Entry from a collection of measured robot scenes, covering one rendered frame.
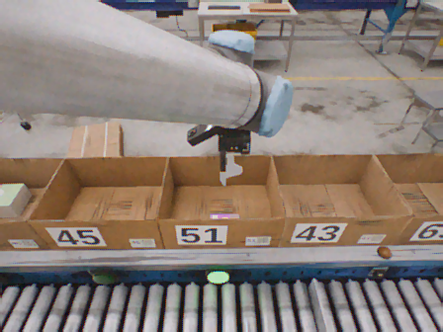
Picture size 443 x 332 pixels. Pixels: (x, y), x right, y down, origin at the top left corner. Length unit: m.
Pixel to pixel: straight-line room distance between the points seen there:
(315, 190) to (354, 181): 0.17
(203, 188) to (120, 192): 0.34
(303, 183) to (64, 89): 1.06
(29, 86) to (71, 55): 0.03
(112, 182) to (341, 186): 0.95
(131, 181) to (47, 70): 1.00
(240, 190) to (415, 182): 0.75
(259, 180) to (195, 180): 0.26
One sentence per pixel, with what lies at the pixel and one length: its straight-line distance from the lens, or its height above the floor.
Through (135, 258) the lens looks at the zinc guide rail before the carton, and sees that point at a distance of 0.98.
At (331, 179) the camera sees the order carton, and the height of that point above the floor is 0.92.
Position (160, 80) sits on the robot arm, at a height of 1.62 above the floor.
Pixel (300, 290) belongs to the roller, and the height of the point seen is 0.75.
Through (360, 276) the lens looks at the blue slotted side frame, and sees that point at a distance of 1.23.
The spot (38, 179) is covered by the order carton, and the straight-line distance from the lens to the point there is 1.32.
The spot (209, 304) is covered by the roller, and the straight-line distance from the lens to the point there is 1.03.
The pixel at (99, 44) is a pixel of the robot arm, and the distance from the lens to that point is 0.20.
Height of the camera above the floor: 1.72
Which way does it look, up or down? 43 degrees down
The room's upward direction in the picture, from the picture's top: straight up
